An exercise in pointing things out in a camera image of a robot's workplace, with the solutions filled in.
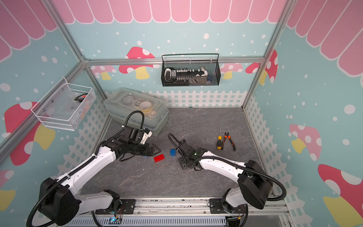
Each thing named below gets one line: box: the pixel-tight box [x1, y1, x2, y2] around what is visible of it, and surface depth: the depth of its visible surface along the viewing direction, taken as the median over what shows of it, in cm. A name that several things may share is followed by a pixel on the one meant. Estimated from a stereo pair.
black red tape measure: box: [74, 92, 89, 103], surface depth 80 cm
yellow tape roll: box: [140, 101, 152, 114], surface depth 98 cm
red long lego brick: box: [153, 153, 165, 163], surface depth 93 cm
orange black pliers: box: [221, 131, 236, 151], surface depth 101 cm
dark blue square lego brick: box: [169, 148, 177, 157], surface depth 95 cm
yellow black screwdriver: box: [216, 128, 223, 150], surface depth 101 cm
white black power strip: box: [160, 62, 221, 88], surface depth 91 cm
